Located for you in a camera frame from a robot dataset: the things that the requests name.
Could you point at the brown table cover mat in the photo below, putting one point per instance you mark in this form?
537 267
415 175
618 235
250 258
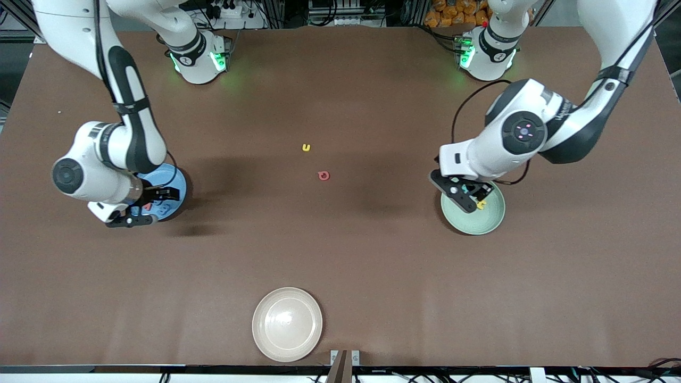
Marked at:
372 292

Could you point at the light green plate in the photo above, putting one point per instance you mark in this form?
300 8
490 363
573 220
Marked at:
487 218

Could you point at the white power strip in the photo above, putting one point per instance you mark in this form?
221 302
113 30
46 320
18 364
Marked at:
231 10

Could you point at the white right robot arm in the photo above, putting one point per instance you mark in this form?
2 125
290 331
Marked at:
69 32

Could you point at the beige plate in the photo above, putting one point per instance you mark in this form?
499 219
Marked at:
287 324

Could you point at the bag of orange items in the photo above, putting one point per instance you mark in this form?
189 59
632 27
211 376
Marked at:
447 13

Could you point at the aluminium frame profile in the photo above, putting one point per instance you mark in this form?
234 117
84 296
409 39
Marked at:
671 10
16 10

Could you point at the metal table edge bracket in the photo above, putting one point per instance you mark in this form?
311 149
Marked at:
355 357

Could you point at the blue plate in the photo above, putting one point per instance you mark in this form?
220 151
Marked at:
175 178

